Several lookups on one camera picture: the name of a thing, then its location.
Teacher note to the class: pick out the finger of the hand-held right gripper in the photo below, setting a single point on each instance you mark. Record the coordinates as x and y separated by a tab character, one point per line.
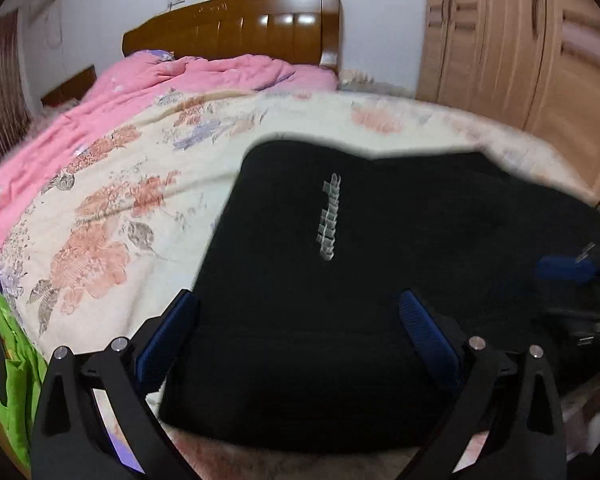
560	269

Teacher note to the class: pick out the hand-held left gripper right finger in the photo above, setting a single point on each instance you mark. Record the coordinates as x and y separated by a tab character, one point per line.
427	340

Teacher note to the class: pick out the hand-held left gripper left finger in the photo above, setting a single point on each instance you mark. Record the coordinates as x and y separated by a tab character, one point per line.
167	340

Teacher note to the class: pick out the black pants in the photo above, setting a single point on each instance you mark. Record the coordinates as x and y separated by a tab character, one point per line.
305	335

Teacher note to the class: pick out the green bag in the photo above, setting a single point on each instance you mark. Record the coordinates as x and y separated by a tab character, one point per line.
22	385

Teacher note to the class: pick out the floral bed sheet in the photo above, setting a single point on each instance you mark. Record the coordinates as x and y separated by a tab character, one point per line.
130	185

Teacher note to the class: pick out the light wooden wardrobe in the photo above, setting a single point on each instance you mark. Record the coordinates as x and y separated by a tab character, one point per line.
505	35

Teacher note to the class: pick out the pink quilt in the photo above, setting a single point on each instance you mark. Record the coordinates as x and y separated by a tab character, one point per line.
130	90

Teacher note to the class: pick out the brown wooden nightstand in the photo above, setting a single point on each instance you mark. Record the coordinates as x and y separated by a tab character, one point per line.
72	87

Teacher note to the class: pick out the brown patterned curtain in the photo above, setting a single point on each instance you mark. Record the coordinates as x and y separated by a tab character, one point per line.
2	100

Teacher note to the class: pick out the brown wooden headboard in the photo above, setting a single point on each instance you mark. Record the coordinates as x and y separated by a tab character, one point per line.
240	30

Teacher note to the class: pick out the white wall socket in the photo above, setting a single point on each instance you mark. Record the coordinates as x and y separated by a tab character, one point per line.
176	1

